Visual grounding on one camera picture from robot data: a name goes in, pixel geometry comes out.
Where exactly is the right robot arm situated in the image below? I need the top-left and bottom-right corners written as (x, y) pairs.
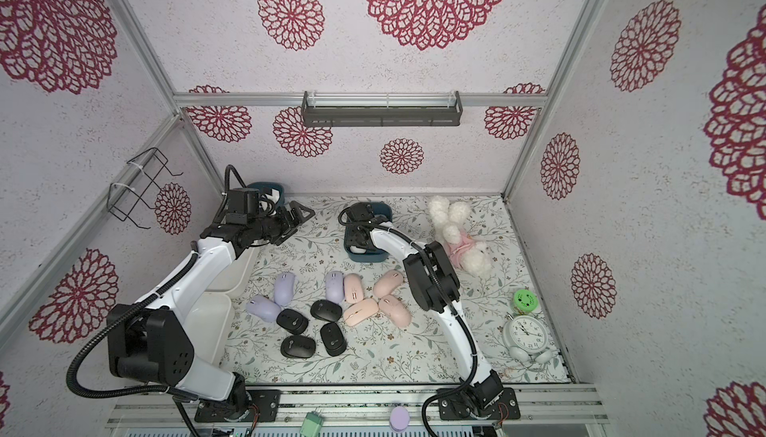
top-left (338, 202), bottom-right (504, 418)

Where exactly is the white alarm clock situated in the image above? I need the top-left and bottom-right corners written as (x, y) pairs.
top-left (501, 315), bottom-right (555, 364)

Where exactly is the white tray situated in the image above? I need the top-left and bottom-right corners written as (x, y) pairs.
top-left (184, 293), bottom-right (235, 366)
top-left (207, 248), bottom-right (259, 299)

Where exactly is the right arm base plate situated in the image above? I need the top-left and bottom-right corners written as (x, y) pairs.
top-left (438, 386), bottom-right (521, 421)

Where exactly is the purple mouse centre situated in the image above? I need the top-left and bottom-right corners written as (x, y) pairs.
top-left (324, 271), bottom-right (345, 305)

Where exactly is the white tray rear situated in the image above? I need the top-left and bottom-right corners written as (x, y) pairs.
top-left (207, 248), bottom-right (259, 299)

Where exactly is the green connector block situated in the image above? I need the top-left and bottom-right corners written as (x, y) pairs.
top-left (299, 412), bottom-right (324, 437)

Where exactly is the dark wall shelf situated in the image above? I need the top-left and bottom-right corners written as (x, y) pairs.
top-left (300, 91), bottom-right (464, 128)

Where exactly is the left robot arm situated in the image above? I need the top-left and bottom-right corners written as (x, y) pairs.
top-left (66, 166), bottom-right (315, 419)

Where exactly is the purple round cap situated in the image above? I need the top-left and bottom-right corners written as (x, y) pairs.
top-left (389, 406), bottom-right (411, 433)

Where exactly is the black mouse upper left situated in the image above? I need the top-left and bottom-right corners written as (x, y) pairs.
top-left (275, 309), bottom-right (309, 335)

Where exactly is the purple mouse lower left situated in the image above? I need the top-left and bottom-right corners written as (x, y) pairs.
top-left (245, 295), bottom-right (281, 323)

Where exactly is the teal storage box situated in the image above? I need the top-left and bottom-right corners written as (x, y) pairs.
top-left (247, 182), bottom-right (285, 207)
top-left (338, 202), bottom-right (393, 264)

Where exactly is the white tray front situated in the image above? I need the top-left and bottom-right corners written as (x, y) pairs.
top-left (184, 293), bottom-right (235, 366)

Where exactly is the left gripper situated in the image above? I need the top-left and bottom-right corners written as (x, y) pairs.
top-left (249, 200), bottom-right (315, 247)

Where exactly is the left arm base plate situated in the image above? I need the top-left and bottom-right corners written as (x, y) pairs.
top-left (193, 388), bottom-right (281, 423)

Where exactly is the pink mouse lower right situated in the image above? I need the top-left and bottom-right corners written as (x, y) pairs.
top-left (378, 295), bottom-right (412, 329)

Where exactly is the white plush toy pink dress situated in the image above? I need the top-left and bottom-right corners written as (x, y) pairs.
top-left (427, 196), bottom-right (492, 277)

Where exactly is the black mouse lower left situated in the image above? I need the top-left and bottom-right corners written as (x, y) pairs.
top-left (280, 335), bottom-right (316, 359)

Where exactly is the pink mouse lower left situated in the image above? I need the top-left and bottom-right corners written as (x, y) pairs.
top-left (343, 299), bottom-right (379, 327)

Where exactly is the black mouse upper right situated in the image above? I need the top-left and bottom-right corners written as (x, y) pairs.
top-left (310, 299), bottom-right (343, 323)

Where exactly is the black mouse lower right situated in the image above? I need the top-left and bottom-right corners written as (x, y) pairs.
top-left (320, 323), bottom-right (347, 357)

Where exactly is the purple mouse upright left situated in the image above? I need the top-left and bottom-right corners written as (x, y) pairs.
top-left (273, 272), bottom-right (296, 307)

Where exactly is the green round toy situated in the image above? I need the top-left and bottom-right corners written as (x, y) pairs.
top-left (513, 289), bottom-right (540, 315)

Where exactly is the black mouse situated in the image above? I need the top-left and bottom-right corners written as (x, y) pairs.
top-left (320, 323), bottom-right (347, 357)
top-left (310, 299), bottom-right (343, 323)
top-left (275, 309), bottom-right (309, 335)
top-left (280, 335), bottom-right (316, 359)

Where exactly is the black wire wall rack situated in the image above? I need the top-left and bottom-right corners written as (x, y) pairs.
top-left (106, 146), bottom-right (183, 230)

